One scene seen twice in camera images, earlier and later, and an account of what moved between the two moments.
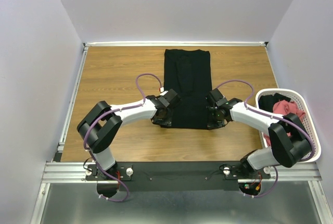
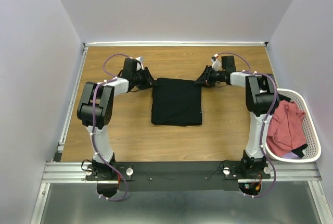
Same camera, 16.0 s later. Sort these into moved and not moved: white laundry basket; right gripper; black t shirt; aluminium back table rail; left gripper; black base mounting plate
Moved: black t shirt; left gripper; right gripper
Not moved: aluminium back table rail; black base mounting plate; white laundry basket
